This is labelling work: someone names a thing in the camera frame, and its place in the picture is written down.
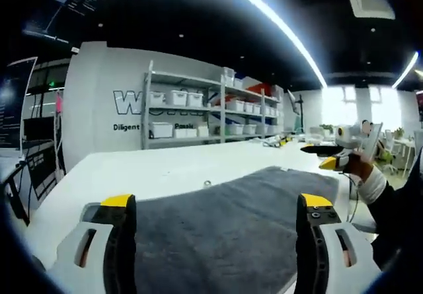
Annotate grey towel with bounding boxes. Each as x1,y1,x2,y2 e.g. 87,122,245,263
134,165,341,294

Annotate person's right hand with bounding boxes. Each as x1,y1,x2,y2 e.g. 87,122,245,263
343,151,376,183

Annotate grey office chair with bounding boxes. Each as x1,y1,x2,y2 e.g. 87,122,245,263
362,122,385,161

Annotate white and yellow tabletop device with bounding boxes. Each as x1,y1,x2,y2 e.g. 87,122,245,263
262,134,293,149

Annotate black tripod stand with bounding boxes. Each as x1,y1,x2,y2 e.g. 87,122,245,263
286,89,309,133

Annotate person in dark shirt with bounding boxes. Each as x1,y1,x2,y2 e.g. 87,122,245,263
369,204,423,275

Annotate short ceiling light strip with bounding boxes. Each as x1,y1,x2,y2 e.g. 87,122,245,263
391,51,420,89

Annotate black printed board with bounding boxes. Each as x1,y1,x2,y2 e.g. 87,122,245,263
25,143,63,202

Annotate long ceiling light strip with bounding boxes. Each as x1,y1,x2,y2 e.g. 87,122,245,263
210,0,328,87

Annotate black desktop monitor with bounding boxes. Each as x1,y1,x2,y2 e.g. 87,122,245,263
22,116,56,142

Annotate row of white storage bins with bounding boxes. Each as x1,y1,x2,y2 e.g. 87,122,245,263
148,66,282,139

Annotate metal storage shelf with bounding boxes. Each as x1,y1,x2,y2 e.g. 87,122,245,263
141,59,286,150

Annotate curved desktop monitor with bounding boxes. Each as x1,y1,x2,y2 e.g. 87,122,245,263
0,55,39,151

